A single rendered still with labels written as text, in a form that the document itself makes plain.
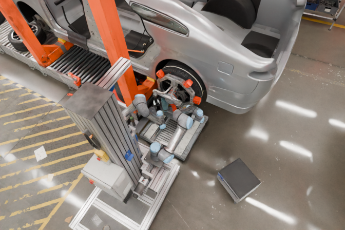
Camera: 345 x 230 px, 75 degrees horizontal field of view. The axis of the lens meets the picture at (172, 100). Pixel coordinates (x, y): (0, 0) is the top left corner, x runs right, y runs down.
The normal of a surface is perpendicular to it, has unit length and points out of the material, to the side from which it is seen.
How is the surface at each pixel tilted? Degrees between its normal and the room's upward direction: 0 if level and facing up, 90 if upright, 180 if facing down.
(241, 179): 0
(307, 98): 0
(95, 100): 0
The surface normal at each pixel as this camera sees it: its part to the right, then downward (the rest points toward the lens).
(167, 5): -0.23, -0.11
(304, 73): -0.04, -0.59
